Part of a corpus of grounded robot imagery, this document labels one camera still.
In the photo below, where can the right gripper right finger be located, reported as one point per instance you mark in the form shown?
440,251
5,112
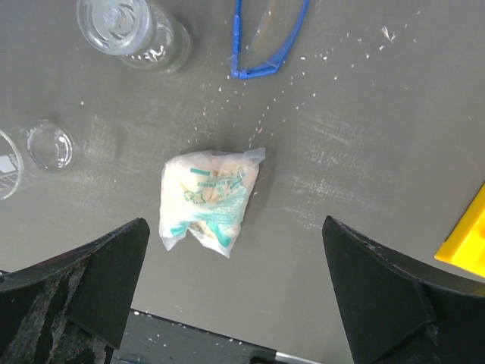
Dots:
396,309

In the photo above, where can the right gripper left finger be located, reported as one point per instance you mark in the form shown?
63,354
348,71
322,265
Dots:
73,308

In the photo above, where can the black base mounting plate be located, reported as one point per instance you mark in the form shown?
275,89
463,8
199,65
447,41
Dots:
152,339

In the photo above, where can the yellow test tube rack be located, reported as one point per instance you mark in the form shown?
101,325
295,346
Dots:
464,247

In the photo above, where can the clear glass beaker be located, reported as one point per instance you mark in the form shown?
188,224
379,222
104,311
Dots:
33,153

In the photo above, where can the plastic bag with gloves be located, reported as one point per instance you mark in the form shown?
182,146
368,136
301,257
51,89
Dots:
206,194

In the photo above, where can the small glass beaker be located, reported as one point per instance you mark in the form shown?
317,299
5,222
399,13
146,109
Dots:
142,34

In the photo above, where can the blue frame safety goggles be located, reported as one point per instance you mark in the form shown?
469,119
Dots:
263,34

